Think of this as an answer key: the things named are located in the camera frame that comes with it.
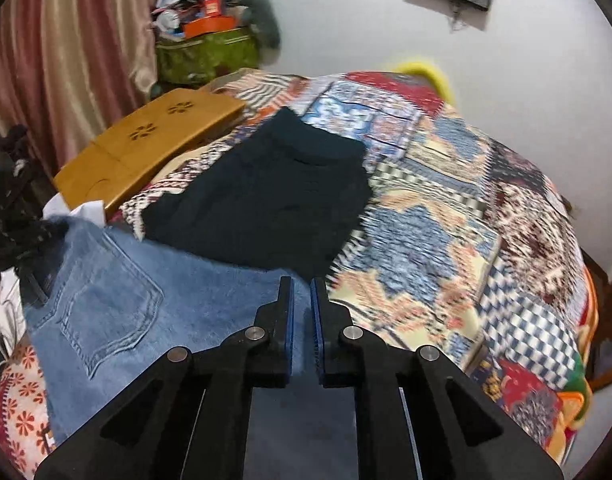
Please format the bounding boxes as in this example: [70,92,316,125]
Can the black clothing pile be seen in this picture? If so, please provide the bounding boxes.
[0,125,69,281]

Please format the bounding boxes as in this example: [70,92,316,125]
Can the wooden folding table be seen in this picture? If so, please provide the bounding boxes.
[53,87,247,223]

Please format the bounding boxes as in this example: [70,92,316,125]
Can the grey plush pillow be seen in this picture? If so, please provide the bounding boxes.
[221,0,283,53]

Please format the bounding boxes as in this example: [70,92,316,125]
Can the orange floral cloth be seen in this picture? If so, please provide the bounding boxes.
[0,345,57,476]

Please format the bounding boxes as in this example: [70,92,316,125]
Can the black knit sweater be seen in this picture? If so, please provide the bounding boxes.
[141,107,374,283]

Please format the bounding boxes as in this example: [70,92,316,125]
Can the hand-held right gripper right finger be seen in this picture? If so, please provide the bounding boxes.
[310,277,565,480]

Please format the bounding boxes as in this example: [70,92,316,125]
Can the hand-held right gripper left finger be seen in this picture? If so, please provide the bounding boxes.
[33,276,294,480]

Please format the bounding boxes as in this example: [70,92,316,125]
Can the pink striped curtain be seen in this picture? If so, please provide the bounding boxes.
[0,0,182,181]

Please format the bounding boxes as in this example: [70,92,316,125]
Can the yellow curved object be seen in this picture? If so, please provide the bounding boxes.
[393,60,454,103]

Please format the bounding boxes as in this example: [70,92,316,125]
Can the patchwork printed blanket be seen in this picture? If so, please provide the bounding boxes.
[108,70,599,466]

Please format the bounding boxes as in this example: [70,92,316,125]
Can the orange box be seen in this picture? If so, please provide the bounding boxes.
[182,14,237,39]

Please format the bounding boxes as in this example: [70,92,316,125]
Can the white printed garment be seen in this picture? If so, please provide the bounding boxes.
[0,265,28,391]

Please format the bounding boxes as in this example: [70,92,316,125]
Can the blue denim jeans pants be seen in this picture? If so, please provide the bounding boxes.
[18,217,359,480]

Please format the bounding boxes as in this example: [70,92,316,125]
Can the white cloth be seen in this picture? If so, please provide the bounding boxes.
[43,197,107,226]

